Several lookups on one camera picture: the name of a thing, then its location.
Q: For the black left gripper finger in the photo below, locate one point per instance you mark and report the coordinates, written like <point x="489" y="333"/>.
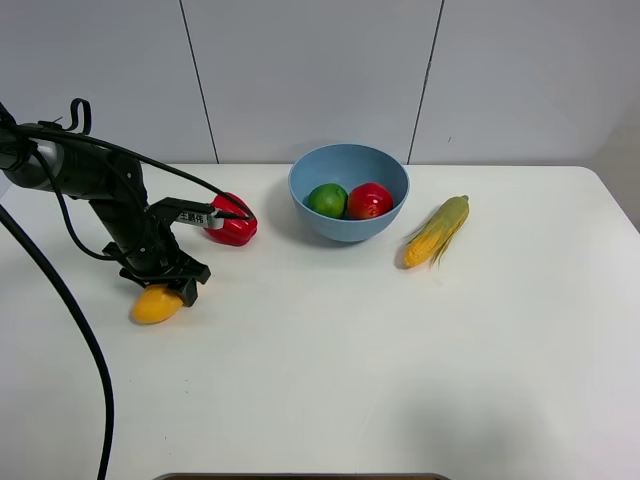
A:
<point x="128" y="276"/>
<point x="185" y="289"/>

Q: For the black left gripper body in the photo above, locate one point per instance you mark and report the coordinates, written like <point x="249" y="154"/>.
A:
<point x="154" y="258"/>

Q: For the yellow mango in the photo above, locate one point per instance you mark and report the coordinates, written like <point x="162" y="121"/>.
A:
<point x="156" y="304"/>

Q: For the green lime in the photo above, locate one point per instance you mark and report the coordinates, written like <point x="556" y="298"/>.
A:
<point x="328" y="200"/>

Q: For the red apple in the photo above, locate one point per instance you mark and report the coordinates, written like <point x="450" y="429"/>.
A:
<point x="369" y="200"/>

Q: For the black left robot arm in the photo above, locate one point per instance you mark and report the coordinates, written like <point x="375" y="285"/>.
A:
<point x="112" y="183"/>

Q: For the light blue plastic bowl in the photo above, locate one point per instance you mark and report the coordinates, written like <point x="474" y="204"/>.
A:
<point x="348" y="165"/>

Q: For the red bell pepper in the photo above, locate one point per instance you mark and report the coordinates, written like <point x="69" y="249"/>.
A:
<point x="234" y="232"/>

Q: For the corn cob with husk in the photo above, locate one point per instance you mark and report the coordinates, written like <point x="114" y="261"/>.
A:
<point x="433" y="239"/>

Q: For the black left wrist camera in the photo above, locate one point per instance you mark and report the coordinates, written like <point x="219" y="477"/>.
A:
<point x="160" y="216"/>

